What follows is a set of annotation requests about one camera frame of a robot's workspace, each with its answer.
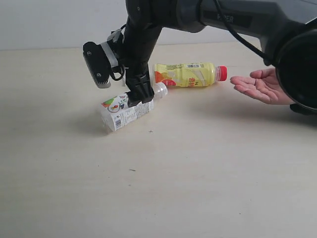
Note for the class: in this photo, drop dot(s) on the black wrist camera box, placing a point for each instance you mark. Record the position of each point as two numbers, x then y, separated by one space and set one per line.
103 60

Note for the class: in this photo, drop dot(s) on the yellow juice bottle red cap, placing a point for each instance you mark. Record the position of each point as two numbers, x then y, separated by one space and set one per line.
198 74

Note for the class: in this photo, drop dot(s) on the black sleeved forearm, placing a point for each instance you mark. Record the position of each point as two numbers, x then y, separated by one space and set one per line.
301 110

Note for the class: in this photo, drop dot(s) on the clear bottle floral white label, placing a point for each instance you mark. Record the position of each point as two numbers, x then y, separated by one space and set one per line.
116 113

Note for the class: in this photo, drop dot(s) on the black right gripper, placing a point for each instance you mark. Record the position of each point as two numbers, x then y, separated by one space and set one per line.
140 38

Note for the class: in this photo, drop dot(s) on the open bare human hand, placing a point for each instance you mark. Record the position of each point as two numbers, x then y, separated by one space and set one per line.
262 85

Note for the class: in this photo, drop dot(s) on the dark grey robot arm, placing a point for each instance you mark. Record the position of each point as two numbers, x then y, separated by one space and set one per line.
282 32

